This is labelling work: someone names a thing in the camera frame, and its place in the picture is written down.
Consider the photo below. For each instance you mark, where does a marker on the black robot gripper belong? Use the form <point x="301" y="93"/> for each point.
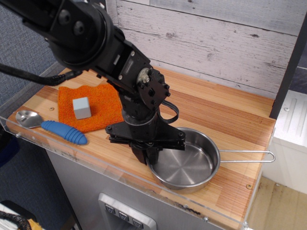
<point x="151" y="133"/>

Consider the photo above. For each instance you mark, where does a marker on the stainless steel pot with handle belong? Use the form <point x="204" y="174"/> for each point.
<point x="191" y="169"/>

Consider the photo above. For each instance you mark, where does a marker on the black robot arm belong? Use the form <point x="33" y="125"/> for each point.
<point x="82" y="36"/>

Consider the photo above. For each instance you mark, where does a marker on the orange microfiber cloth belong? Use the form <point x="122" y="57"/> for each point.
<point x="103" y="103"/>

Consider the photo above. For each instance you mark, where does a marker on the silver dispenser button panel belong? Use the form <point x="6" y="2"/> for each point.
<point x="119" y="216"/>

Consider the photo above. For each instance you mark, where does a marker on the grey wooden block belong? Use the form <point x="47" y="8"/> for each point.
<point x="81" y="108"/>

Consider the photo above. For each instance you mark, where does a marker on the clear acrylic front guard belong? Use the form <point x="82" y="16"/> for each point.
<point x="85" y="171"/>

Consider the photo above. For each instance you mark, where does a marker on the yellow object at corner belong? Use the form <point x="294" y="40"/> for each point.
<point x="34" y="225"/>

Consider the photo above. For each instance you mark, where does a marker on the white cabinet at right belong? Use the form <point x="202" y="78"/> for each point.
<point x="289" y="144"/>

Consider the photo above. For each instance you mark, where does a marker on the metal spoon with blue handle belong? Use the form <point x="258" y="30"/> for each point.
<point x="30" y="119"/>

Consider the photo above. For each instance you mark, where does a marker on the dark vertical post right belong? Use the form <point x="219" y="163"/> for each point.
<point x="290" y="70"/>

